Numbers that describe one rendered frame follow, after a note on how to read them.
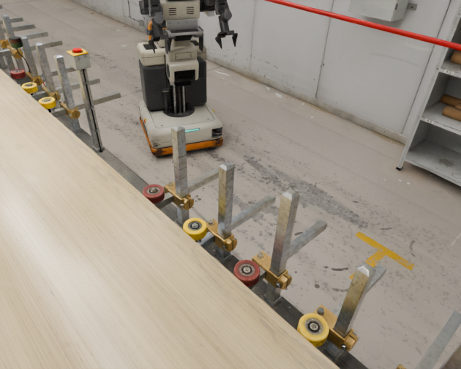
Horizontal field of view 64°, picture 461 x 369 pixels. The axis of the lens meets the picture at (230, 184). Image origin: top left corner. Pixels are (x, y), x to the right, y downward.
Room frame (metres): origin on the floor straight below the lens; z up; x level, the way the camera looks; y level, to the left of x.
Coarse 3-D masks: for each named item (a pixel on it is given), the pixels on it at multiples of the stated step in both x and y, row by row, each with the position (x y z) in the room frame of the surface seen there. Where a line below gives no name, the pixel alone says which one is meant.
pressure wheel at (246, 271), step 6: (240, 264) 0.74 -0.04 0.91; (246, 264) 0.74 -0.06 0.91; (252, 264) 0.74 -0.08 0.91; (234, 270) 0.72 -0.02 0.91; (240, 270) 0.72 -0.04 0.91; (246, 270) 0.72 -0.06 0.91; (252, 270) 0.72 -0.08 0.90; (258, 270) 0.72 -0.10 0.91; (240, 276) 0.69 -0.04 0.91; (246, 276) 0.70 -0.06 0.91; (252, 276) 0.70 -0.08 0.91; (258, 276) 0.70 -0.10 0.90; (246, 282) 0.68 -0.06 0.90; (252, 282) 0.69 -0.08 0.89
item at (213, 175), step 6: (216, 168) 1.32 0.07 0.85; (234, 168) 1.36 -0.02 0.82; (204, 174) 1.27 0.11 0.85; (210, 174) 1.27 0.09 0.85; (216, 174) 1.28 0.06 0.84; (192, 180) 1.23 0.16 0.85; (198, 180) 1.23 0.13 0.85; (204, 180) 1.23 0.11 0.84; (210, 180) 1.26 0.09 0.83; (192, 186) 1.19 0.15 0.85; (198, 186) 1.21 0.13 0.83; (168, 198) 1.11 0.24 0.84; (156, 204) 1.06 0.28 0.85; (162, 204) 1.08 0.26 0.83
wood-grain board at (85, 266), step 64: (0, 128) 1.49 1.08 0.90; (64, 128) 1.51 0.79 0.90; (0, 192) 1.04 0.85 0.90; (64, 192) 1.05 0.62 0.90; (128, 192) 1.07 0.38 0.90; (0, 256) 0.73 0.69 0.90; (64, 256) 0.75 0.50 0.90; (128, 256) 0.76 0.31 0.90; (192, 256) 0.77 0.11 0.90; (0, 320) 0.52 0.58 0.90; (64, 320) 0.53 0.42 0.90; (128, 320) 0.54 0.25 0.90; (192, 320) 0.55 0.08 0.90; (256, 320) 0.56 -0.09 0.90
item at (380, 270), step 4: (380, 264) 0.84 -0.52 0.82; (376, 268) 0.82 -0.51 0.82; (380, 268) 0.82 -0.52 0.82; (384, 268) 0.83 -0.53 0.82; (376, 272) 0.80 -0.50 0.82; (380, 272) 0.81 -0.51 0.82; (384, 272) 0.82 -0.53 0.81; (376, 276) 0.79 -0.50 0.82; (380, 276) 0.79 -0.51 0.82; (372, 280) 0.77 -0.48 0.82; (376, 280) 0.78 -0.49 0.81; (372, 284) 0.76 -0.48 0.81; (368, 288) 0.74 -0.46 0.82; (340, 304) 0.68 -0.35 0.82; (336, 308) 0.66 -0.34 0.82; (340, 308) 0.66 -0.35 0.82; (332, 312) 0.65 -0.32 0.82; (336, 312) 0.65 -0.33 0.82
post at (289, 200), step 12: (288, 192) 0.76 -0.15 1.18; (288, 204) 0.74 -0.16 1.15; (288, 216) 0.74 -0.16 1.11; (276, 228) 0.76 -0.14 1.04; (288, 228) 0.75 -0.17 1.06; (276, 240) 0.76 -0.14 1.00; (288, 240) 0.76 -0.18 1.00; (276, 252) 0.75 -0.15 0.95; (276, 264) 0.75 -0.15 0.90; (276, 288) 0.74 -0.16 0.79
